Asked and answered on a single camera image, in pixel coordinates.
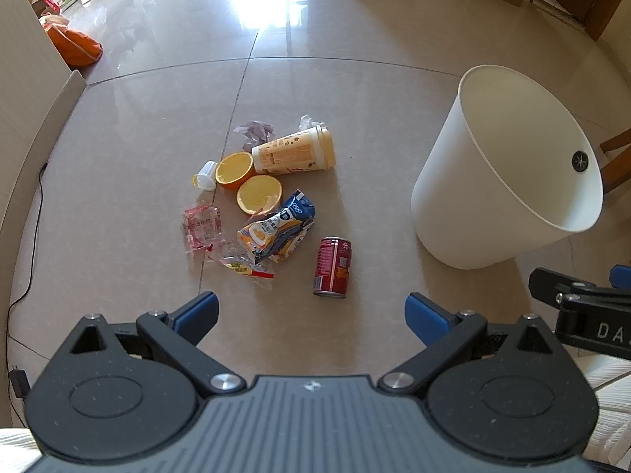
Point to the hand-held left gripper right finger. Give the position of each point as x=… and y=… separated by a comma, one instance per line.
x=424, y=315

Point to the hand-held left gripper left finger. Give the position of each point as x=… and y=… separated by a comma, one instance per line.
x=199, y=313

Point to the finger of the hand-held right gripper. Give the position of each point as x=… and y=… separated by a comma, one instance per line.
x=621, y=276
x=581, y=315

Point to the pink clear plastic wrapper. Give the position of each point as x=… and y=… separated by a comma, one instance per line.
x=202, y=226

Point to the white plastic trash bin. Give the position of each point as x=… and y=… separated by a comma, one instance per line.
x=468, y=197

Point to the yellow lidded drink cup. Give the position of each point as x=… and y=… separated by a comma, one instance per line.
x=291, y=155

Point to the white tissue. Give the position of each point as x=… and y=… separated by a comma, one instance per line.
x=308, y=122

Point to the clear red yellow wrapper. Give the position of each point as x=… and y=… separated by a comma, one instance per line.
x=241, y=265

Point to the person's white knit clothing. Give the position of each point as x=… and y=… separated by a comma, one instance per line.
x=611, y=404

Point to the red drink can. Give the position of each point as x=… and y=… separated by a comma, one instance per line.
x=333, y=266

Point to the blue yellow snack packet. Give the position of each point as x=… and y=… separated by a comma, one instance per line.
x=273, y=234

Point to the wooden chair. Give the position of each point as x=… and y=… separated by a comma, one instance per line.
x=618, y=162

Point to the small white plastic bottle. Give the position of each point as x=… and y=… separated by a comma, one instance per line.
x=204, y=177

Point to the crumpled purple grey paper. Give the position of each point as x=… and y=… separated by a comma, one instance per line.
x=256, y=133

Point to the black plug adapter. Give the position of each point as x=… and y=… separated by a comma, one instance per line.
x=18, y=384

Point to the orange bag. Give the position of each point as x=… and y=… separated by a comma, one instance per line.
x=74, y=44

